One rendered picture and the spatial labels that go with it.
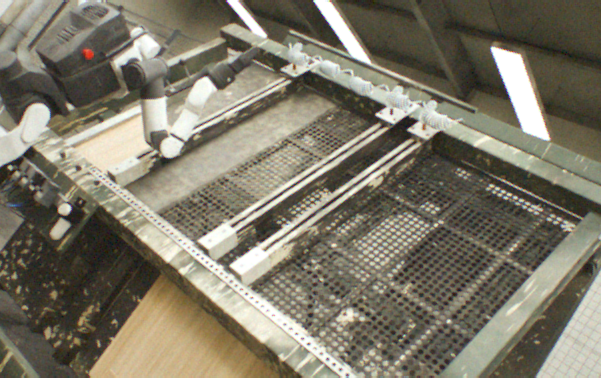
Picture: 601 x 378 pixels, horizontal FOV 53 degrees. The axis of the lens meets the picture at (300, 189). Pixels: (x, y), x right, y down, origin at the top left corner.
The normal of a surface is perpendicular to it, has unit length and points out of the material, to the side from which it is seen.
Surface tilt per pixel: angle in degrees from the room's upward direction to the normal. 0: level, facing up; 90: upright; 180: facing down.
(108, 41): 90
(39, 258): 90
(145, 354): 90
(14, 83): 111
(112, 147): 57
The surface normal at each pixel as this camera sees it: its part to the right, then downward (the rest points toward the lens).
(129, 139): -0.03, -0.76
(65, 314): -0.40, -0.39
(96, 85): 0.57, 0.54
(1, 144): 0.35, 0.61
